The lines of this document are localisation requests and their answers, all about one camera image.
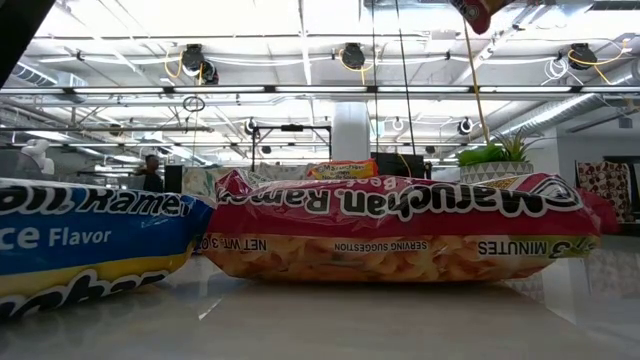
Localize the black rig frame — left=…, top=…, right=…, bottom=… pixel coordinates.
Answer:
left=251, top=123, right=333, bottom=174

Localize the person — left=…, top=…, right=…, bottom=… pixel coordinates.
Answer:
left=133, top=153, right=165, bottom=194

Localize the red Maruchan noodle pack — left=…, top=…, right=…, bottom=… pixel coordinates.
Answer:
left=448, top=0, right=516, bottom=36
left=199, top=168, right=621, bottom=285

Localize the orange Maruchan noodle pack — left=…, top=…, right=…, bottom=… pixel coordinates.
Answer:
left=306, top=158, right=380, bottom=181

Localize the white pillar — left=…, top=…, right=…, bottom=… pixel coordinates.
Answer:
left=331, top=102, right=372, bottom=162

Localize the green succulent in white pot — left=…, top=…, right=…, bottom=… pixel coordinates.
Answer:
left=455, top=128, right=544, bottom=185

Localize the thin black cable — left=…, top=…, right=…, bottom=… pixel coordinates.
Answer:
left=369, top=0, right=379, bottom=154

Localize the black ceiling cord reel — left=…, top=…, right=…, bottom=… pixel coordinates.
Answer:
left=179, top=43, right=220, bottom=86
left=567, top=42, right=599, bottom=72
left=341, top=42, right=367, bottom=71

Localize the long LED light strip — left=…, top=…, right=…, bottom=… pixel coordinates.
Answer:
left=0, top=85, right=640, bottom=96

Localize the silver ventilation duct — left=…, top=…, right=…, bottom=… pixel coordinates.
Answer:
left=0, top=49, right=89, bottom=101
left=494, top=59, right=640, bottom=139

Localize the black flat screen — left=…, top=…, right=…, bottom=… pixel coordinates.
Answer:
left=370, top=151, right=432, bottom=180

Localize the yellow hanging cable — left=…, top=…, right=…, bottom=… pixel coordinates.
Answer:
left=460, top=18, right=492, bottom=147

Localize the black hanging cable with loop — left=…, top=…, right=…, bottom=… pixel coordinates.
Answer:
left=394, top=0, right=417, bottom=157

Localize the brown patterned hanging cloth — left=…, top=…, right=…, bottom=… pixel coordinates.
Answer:
left=575, top=159, right=635, bottom=224

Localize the black box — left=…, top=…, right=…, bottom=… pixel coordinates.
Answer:
left=163, top=164, right=184, bottom=195

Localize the blue Maruchan noodle pack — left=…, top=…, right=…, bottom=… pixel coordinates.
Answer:
left=0, top=178, right=217, bottom=321

